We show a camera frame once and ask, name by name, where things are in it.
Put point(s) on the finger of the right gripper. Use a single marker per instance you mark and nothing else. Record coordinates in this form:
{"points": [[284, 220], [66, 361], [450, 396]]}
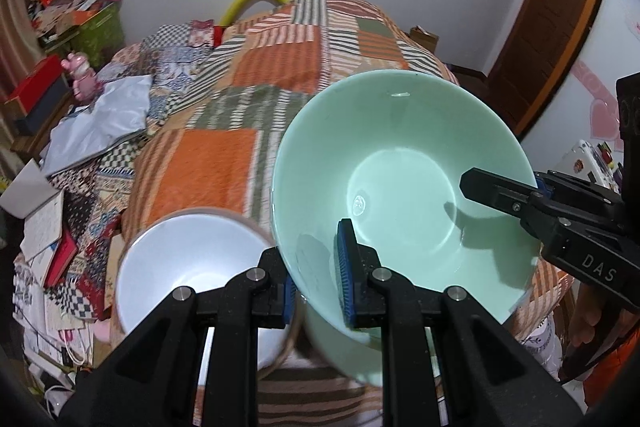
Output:
{"points": [[545, 183], [505, 199]]}

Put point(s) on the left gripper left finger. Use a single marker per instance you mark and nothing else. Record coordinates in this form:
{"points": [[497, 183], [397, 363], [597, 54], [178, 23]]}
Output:
{"points": [[194, 355]]}

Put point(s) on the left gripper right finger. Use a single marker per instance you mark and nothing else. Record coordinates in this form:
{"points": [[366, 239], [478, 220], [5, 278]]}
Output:
{"points": [[446, 360]]}

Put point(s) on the white spotted bowl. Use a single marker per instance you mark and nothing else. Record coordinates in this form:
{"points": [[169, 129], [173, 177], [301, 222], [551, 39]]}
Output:
{"points": [[195, 266]]}

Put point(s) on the mint green bowl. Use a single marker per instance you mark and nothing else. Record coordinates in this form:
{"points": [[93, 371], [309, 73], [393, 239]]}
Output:
{"points": [[387, 150]]}

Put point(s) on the right hand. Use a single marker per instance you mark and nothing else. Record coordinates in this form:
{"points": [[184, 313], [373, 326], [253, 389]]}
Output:
{"points": [[588, 314]]}

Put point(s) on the white wardrobe with stickers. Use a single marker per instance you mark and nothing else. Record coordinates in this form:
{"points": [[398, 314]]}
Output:
{"points": [[579, 131]]}

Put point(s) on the red notebook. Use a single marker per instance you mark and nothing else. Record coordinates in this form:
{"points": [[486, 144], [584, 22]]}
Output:
{"points": [[63, 255]]}

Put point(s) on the checkered patchwork quilt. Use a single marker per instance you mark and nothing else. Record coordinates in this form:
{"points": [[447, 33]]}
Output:
{"points": [[162, 72]]}

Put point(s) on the wooden door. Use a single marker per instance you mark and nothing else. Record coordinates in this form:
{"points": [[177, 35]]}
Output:
{"points": [[543, 43]]}

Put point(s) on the open white book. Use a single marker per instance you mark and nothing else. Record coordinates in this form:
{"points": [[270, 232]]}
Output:
{"points": [[32, 198]]}

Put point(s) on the patchwork striped bedspread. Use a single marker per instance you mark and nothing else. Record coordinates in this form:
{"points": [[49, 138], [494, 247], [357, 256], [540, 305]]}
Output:
{"points": [[219, 129]]}

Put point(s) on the light blue plastic bag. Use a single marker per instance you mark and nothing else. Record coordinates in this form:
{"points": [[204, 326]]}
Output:
{"points": [[118, 113]]}

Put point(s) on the dark grey box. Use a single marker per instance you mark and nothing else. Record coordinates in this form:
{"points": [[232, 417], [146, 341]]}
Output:
{"points": [[57, 93]]}

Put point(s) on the pink plush toy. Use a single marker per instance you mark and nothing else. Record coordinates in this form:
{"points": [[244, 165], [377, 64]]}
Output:
{"points": [[85, 83]]}

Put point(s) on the red box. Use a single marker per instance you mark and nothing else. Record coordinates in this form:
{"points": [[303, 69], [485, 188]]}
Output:
{"points": [[48, 74]]}

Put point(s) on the green storage box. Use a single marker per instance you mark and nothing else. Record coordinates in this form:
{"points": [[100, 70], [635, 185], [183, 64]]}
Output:
{"points": [[99, 37]]}

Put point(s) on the striped brown curtain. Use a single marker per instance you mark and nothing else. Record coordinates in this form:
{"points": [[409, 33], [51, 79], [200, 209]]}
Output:
{"points": [[20, 52]]}

